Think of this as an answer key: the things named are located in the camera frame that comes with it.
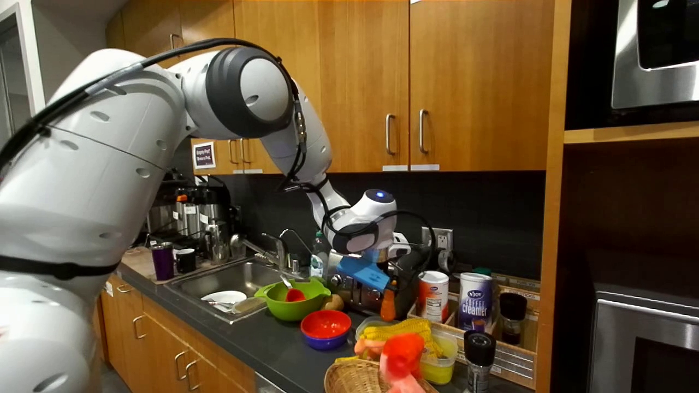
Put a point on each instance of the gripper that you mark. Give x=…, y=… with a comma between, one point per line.
x=410, y=278

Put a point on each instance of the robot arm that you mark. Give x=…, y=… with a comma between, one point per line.
x=98, y=180

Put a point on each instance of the silver toaster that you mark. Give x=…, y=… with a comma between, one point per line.
x=357, y=297

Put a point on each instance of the toaster knob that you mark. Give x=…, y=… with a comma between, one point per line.
x=335, y=282

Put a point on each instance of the white and orange canister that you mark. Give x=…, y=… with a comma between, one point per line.
x=433, y=297

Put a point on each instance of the orange plastic item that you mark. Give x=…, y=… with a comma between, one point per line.
x=388, y=308

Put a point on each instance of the yellow toy corn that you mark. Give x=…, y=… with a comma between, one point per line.
x=398, y=329

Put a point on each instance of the blue and white canister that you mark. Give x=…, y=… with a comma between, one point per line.
x=475, y=303

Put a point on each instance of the red toy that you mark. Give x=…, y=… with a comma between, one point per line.
x=402, y=357

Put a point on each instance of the brown potato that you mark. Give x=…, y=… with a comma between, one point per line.
x=333, y=303

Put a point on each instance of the orange toy carrot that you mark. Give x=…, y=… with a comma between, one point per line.
x=367, y=347

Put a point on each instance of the clear plastic container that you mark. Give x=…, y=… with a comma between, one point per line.
x=439, y=365

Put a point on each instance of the clear soap bottle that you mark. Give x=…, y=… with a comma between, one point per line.
x=319, y=256

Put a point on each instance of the red bowl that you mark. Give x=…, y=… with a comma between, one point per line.
x=326, y=323

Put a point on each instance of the black and clear grinder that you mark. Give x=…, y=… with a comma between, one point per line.
x=480, y=355

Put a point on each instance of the blue bowl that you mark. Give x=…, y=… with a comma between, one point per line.
x=326, y=343

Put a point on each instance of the black pepper grinder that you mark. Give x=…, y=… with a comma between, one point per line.
x=513, y=316

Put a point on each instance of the wicker basket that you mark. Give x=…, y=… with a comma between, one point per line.
x=352, y=377

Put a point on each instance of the red scoop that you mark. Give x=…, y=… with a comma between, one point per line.
x=295, y=295

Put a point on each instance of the small silver tap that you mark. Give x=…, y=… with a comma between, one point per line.
x=296, y=248

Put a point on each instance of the green bowl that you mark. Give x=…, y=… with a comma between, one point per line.
x=292, y=308

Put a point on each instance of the wooden organiser tray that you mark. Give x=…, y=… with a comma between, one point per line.
x=513, y=357

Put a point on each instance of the steel sink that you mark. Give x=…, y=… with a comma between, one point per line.
x=235, y=278

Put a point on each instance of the white plate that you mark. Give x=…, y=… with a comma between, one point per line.
x=224, y=298

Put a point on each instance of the wide wooden cabinet door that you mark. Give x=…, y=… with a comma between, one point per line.
x=486, y=82
x=355, y=65

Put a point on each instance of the black coffee brewer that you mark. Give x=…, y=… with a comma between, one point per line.
x=215, y=196

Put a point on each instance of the black mug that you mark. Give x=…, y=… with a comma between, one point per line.
x=185, y=261

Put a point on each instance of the row of silver carafes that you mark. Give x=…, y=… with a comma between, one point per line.
x=191, y=218

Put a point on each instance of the tall wooden appliance cabinet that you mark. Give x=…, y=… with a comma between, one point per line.
x=628, y=191

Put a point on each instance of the printed notice sign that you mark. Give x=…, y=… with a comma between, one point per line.
x=204, y=155

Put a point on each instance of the oven door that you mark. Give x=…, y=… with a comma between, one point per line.
x=644, y=344

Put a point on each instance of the purple tumbler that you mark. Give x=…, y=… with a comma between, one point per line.
x=163, y=263

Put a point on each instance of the wooden base cabinet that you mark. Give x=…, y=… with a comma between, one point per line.
x=158, y=338

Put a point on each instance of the wooden cutting board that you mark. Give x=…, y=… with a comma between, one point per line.
x=139, y=262

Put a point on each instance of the narrow wooden cabinet door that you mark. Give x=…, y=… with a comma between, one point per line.
x=164, y=22

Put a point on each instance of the wall socket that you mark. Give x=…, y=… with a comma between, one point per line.
x=443, y=238

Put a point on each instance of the wooden wall cabinet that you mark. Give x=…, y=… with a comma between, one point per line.
x=360, y=82

